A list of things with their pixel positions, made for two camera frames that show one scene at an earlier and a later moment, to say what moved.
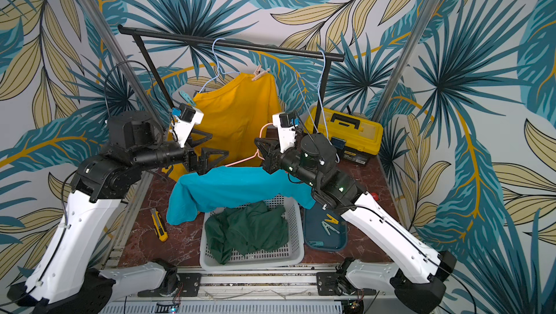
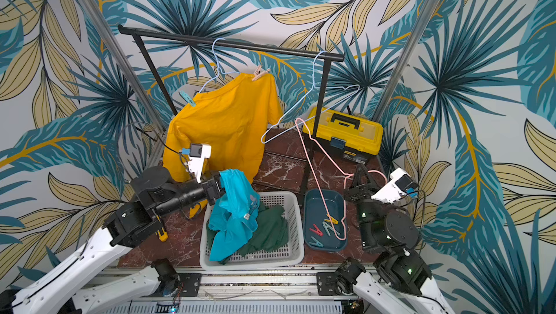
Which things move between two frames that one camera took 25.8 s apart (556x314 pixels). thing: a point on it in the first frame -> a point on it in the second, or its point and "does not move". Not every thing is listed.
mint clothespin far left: (187, 98) does not move
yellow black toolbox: (356, 139) does not move
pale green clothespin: (326, 227) does not move
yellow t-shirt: (237, 113) does not move
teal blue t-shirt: (198, 189) -> (236, 218)
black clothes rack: (327, 56) does not move
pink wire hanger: (258, 150) -> (347, 174)
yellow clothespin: (332, 219) does not move
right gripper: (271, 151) -> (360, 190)
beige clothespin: (258, 73) does not move
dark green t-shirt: (245, 228) does not move
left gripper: (203, 165) -> (212, 185)
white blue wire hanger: (297, 75) -> (314, 87)
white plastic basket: (289, 256) does not move
